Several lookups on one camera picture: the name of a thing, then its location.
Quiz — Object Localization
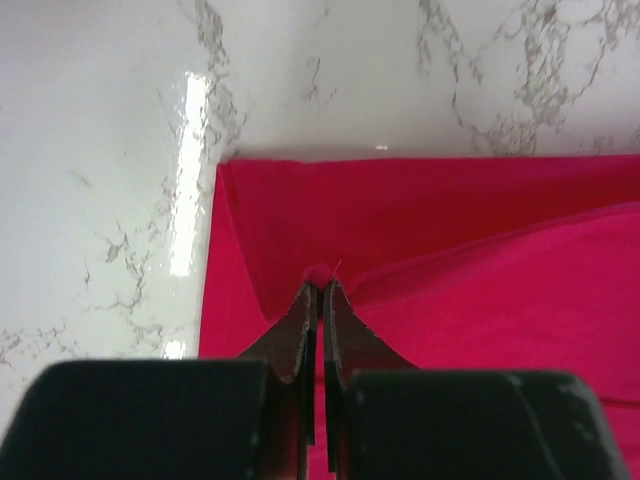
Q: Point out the red t shirt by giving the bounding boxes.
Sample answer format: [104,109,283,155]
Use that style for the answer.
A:
[199,155,639,475]

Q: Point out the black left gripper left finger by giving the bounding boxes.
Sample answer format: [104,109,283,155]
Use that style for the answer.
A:
[238,282,318,384]

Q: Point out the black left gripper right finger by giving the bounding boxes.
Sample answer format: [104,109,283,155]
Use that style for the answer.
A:
[322,279,416,388]

